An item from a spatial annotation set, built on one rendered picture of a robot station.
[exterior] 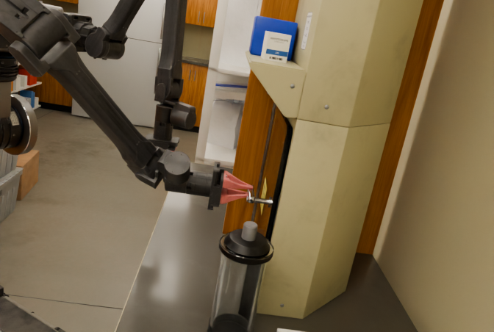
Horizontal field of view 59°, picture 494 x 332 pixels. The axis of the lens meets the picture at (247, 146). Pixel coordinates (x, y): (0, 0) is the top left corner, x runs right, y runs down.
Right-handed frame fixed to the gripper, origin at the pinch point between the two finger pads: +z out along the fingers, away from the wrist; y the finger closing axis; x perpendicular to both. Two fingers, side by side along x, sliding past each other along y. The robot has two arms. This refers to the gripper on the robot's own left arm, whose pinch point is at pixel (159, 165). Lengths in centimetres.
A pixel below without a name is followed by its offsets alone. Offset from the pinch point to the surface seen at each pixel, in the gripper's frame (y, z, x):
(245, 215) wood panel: 29.0, 9.6, -8.5
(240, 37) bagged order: 22, -40, 94
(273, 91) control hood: 27, -35, -46
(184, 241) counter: 11.7, 16.5, -16.5
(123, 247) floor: -35, 109, 133
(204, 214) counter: 16.3, 16.5, 3.7
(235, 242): 23, -7, -58
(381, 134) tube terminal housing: 55, -27, -34
